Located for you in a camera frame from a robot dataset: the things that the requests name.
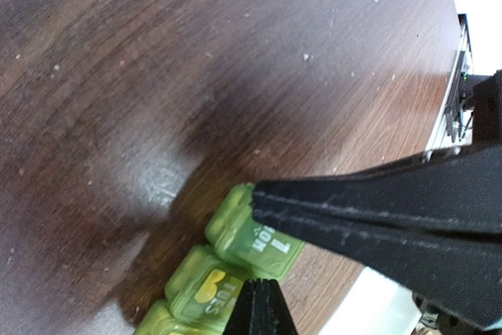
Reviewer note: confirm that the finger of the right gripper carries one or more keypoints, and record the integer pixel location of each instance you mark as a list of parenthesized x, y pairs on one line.
[(460, 276), (455, 180)]

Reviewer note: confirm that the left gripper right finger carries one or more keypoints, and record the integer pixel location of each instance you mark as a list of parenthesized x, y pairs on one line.
[(272, 313)]

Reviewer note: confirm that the aluminium front rail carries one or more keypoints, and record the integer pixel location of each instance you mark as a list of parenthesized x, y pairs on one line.
[(453, 126)]

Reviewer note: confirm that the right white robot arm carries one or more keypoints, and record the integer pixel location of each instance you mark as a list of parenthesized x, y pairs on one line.
[(431, 222)]

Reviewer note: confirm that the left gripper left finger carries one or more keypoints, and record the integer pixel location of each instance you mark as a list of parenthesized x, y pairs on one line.
[(244, 318)]

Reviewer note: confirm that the green weekly pill organizer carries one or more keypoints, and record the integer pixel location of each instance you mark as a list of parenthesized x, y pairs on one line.
[(202, 292)]

